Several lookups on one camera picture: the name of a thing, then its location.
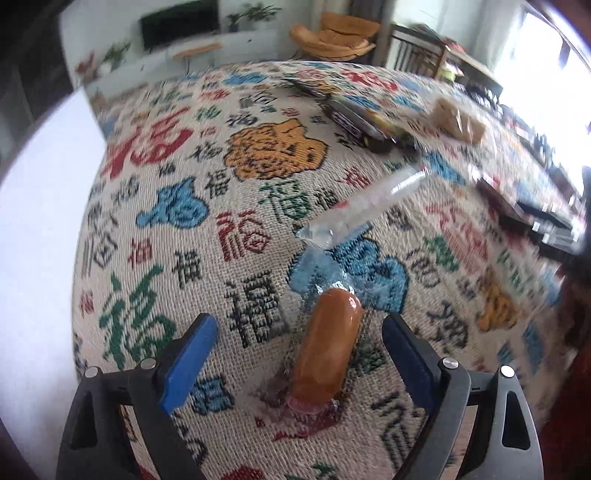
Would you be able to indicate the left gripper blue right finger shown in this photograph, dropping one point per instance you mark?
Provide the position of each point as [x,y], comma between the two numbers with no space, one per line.
[416,361]

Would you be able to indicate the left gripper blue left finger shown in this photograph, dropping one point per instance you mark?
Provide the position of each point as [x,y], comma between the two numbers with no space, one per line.
[182,359]

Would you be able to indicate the orange sausage bun snack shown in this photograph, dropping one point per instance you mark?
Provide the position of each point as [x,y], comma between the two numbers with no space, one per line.
[324,355]

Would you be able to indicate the bagged brown bread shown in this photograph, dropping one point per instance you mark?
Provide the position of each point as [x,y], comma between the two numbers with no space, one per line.
[457,123]

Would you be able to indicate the clear long snack tube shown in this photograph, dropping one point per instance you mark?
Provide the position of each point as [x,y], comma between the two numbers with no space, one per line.
[339,223]

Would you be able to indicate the dark candy bar pack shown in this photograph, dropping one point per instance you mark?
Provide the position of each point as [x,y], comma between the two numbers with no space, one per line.
[368,128]

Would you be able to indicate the patterned woven tablecloth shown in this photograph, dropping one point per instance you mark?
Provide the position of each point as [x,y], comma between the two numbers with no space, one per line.
[195,208]

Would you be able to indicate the white cardboard box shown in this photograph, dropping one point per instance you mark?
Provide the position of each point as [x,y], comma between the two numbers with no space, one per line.
[43,199]

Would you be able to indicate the dark wooden chair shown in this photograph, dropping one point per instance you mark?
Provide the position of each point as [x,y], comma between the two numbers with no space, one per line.
[416,51]

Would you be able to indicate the white tv cabinet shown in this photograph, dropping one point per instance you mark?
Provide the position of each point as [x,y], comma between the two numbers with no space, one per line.
[240,47]

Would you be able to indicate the wooden bench stool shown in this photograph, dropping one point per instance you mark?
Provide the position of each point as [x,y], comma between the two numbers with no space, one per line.
[210,51]

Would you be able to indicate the red flower vase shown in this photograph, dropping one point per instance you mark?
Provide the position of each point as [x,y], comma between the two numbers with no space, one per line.
[86,69]

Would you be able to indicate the orange lounge chair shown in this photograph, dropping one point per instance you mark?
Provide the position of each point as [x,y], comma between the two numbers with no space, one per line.
[341,38]

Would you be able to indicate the green potted plant left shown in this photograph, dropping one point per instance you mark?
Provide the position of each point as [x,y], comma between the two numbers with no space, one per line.
[116,54]

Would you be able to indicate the green potted plant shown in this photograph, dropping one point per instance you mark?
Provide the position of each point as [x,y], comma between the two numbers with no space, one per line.
[255,16]
[116,54]

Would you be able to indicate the black television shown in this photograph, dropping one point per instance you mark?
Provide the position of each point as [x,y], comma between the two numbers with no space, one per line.
[181,21]

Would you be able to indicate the green potted plant right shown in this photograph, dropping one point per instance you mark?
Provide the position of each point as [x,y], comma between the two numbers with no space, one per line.
[255,16]

